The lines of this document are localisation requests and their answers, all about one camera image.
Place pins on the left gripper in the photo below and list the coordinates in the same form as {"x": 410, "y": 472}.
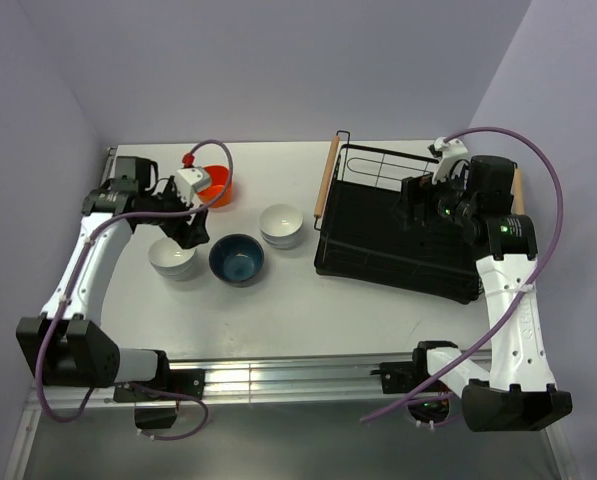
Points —
{"x": 189, "y": 235}

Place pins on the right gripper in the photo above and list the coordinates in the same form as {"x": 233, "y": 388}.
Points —
{"x": 416, "y": 190}

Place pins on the blue ceramic bowl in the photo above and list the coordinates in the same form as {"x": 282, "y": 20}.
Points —
{"x": 237, "y": 260}

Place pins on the orange bowl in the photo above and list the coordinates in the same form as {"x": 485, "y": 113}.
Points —
{"x": 219, "y": 176}

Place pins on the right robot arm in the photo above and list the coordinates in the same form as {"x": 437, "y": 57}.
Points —
{"x": 519, "y": 391}

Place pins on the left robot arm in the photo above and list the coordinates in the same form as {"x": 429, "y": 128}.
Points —
{"x": 65, "y": 345}

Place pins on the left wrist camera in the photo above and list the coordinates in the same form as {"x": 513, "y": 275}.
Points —
{"x": 189, "y": 180}

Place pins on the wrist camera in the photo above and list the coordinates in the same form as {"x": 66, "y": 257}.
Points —
{"x": 189, "y": 180}
{"x": 449, "y": 153}

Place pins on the black wire dish rack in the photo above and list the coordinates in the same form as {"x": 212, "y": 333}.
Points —
{"x": 359, "y": 239}

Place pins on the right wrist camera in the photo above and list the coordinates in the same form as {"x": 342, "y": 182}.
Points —
{"x": 449, "y": 153}

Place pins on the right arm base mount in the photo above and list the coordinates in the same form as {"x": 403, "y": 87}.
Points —
{"x": 400, "y": 378}

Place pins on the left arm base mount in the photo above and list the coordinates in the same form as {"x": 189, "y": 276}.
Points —
{"x": 158, "y": 406}

